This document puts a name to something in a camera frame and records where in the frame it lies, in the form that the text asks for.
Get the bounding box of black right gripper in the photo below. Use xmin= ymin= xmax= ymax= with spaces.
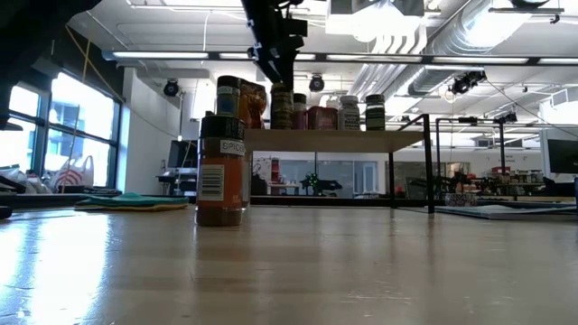
xmin=241 ymin=0 xmax=309 ymax=89

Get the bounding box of red lid spice tin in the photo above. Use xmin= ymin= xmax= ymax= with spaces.
xmin=306 ymin=106 xmax=340 ymax=131

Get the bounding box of thyme jar blue label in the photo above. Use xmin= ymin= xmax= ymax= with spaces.
xmin=215 ymin=75 xmax=243 ymax=118

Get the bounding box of white lid spice jar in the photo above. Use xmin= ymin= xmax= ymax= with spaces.
xmin=338 ymin=94 xmax=361 ymax=132

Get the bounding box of background storage shelf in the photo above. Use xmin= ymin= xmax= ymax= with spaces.
xmin=489 ymin=166 xmax=545 ymax=186

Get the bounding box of orange taco seasoning bag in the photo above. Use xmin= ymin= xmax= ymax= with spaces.
xmin=238 ymin=79 xmax=268 ymax=131

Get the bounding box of green lid spice jar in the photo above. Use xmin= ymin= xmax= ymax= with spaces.
xmin=364 ymin=93 xmax=387 ymax=132

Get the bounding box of black computer monitor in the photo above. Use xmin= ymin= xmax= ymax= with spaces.
xmin=546 ymin=138 xmax=578 ymax=175
xmin=167 ymin=139 xmax=200 ymax=170

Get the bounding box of orange spice jar black lid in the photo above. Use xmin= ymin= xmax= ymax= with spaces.
xmin=195 ymin=115 xmax=247 ymax=228

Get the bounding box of teal yellow sponge cloth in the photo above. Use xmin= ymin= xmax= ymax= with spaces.
xmin=74 ymin=192 xmax=190 ymax=212

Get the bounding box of small patterned bowl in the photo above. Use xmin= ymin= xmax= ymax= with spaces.
xmin=444 ymin=192 xmax=478 ymax=208

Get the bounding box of black pipe stand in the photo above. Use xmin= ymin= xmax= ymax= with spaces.
xmin=434 ymin=112 xmax=519 ymax=181

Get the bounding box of white bag red bullseye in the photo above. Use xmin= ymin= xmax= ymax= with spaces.
xmin=49 ymin=155 xmax=96 ymax=190

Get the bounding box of grey blue folded cloth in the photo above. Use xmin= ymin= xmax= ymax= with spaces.
xmin=434 ymin=204 xmax=578 ymax=221

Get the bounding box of black low platform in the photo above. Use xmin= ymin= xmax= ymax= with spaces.
xmin=0 ymin=173 xmax=123 ymax=209

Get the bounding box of wooden shelf black metal frame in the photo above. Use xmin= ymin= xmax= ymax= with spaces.
xmin=243 ymin=114 xmax=437 ymax=214

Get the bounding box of silver ventilation duct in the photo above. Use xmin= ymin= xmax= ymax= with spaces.
xmin=354 ymin=0 xmax=511 ymax=98

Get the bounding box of black overhead camera cluster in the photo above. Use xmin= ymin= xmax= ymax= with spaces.
xmin=449 ymin=70 xmax=488 ymax=96

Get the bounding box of large window black frame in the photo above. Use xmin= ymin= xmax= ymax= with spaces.
xmin=0 ymin=71 xmax=121 ymax=190

